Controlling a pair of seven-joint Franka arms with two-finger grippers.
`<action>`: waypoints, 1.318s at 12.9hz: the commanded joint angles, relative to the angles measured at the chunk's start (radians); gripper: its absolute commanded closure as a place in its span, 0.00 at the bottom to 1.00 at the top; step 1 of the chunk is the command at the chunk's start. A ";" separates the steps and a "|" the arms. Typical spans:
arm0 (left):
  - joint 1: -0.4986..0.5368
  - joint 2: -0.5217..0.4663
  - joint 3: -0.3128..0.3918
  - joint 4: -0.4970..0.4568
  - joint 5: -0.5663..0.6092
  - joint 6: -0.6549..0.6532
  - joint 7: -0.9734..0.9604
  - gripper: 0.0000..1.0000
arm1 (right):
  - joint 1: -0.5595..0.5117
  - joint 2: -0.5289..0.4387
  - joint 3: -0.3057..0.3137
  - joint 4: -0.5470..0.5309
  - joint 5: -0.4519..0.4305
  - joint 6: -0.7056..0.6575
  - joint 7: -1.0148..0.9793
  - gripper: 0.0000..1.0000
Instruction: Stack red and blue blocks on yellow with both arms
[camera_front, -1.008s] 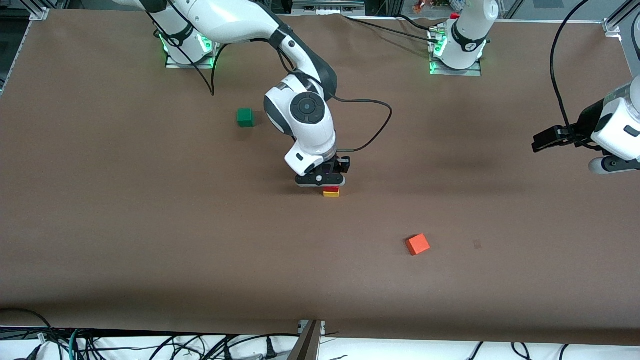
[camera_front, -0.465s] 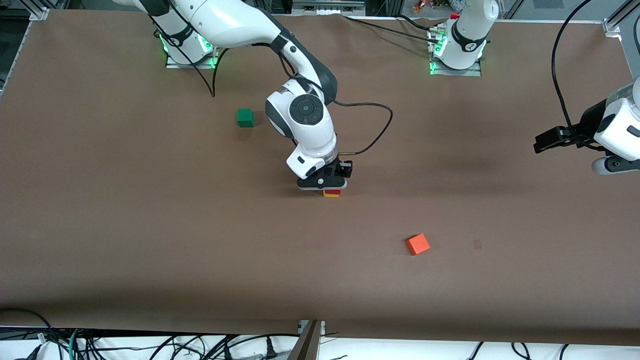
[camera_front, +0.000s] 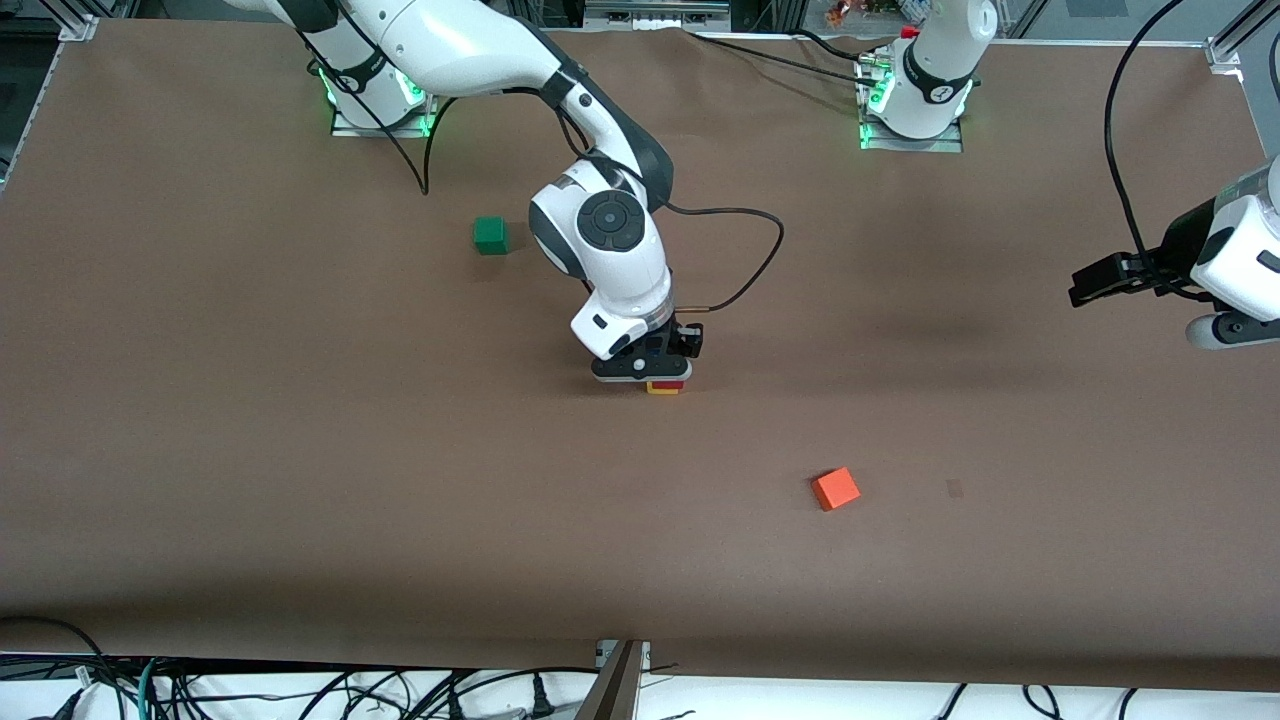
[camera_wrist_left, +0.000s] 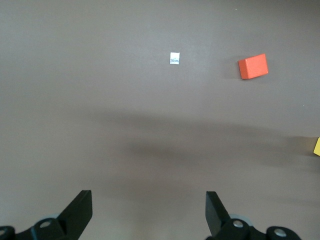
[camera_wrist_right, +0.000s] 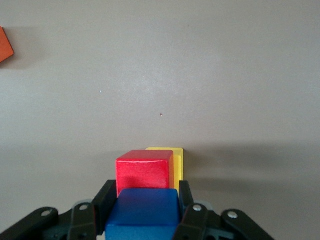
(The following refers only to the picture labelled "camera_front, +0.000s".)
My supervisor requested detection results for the orange-red cube block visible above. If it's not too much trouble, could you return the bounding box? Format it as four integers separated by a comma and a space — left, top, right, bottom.
811, 466, 861, 513

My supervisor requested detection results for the white power strip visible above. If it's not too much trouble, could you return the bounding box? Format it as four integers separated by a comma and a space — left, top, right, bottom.
585, 0, 732, 28

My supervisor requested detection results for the brown paper table cover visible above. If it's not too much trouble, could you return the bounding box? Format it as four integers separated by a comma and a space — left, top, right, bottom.
0, 18, 1280, 693

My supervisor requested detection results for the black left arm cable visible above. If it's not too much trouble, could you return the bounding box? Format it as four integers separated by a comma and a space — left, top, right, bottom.
1103, 0, 1216, 301

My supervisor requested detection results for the black right arm wrist cable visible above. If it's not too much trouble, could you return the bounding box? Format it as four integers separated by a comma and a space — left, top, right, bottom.
660, 203, 785, 313

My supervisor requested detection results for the aluminium frame corner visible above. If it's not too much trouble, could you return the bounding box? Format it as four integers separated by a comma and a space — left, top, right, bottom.
40, 0, 101, 43
1205, 0, 1280, 71

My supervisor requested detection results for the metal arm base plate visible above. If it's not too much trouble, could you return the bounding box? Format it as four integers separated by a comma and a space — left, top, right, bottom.
858, 118, 964, 154
330, 95, 438, 139

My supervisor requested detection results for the black hanging arm cable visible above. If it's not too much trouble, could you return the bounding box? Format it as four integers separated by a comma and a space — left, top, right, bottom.
300, 30, 463, 197

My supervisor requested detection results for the metal table edge bracket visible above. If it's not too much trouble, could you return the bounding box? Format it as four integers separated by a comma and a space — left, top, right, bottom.
596, 640, 652, 673

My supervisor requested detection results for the grey camera mount beam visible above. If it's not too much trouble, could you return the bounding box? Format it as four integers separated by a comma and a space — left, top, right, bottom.
572, 640, 646, 720

